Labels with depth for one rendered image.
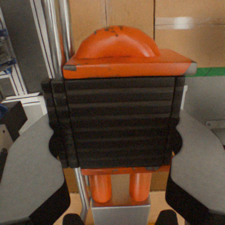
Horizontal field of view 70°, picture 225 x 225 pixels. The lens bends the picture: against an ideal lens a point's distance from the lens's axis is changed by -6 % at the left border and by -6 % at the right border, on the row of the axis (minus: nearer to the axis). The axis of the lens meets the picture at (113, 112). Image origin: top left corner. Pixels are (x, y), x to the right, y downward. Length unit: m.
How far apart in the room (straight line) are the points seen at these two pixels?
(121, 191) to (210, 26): 0.81
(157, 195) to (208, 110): 1.40
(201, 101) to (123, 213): 1.54
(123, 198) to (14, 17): 1.19
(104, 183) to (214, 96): 1.61
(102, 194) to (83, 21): 0.70
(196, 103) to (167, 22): 1.00
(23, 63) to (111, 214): 1.17
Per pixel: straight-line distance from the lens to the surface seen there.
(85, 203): 0.18
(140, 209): 0.20
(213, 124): 1.87
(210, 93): 1.69
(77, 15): 0.79
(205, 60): 0.92
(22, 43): 1.25
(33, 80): 1.29
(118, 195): 0.20
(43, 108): 0.88
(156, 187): 0.44
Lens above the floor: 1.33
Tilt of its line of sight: 61 degrees down
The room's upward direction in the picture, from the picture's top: 177 degrees clockwise
